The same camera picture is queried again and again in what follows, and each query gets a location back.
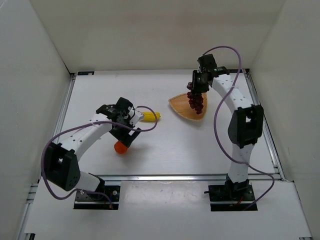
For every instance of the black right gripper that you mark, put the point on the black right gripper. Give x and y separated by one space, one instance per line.
199 85

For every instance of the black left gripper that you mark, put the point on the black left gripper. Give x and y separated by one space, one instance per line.
124 135

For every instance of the orange fake orange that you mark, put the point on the orange fake orange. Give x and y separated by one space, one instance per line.
120 148

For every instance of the purple fake grape bunch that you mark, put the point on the purple fake grape bunch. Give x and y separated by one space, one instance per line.
195 99

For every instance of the yellow fake banana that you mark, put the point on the yellow fake banana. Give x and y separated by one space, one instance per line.
150 117

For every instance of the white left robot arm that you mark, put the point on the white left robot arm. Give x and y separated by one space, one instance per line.
61 160

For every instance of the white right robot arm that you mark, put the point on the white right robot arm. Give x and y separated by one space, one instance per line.
246 124

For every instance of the woven triangular fruit bowl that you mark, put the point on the woven triangular fruit bowl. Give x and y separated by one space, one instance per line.
180 104

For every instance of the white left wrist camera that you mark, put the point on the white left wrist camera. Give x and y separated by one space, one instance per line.
135 116

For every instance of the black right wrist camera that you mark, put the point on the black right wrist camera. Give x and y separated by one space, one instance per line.
222 70

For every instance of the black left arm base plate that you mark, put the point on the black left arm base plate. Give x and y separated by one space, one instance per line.
99 202

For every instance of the aluminium table frame rail front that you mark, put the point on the aluminium table frame rail front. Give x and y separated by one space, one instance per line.
172 177

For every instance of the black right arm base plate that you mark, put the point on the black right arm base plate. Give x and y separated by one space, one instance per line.
221 201

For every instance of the aluminium table frame rail left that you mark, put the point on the aluminium table frame rail left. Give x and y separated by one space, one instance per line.
47 157

